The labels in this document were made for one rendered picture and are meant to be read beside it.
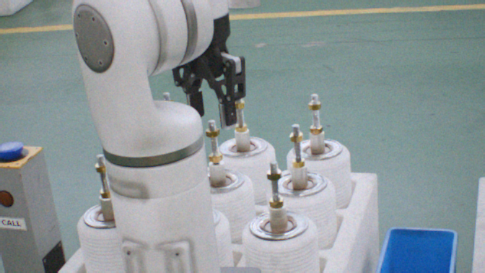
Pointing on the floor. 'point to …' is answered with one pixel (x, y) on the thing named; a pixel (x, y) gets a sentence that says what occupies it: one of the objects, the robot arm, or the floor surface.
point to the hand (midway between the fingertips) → (211, 113)
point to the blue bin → (418, 250)
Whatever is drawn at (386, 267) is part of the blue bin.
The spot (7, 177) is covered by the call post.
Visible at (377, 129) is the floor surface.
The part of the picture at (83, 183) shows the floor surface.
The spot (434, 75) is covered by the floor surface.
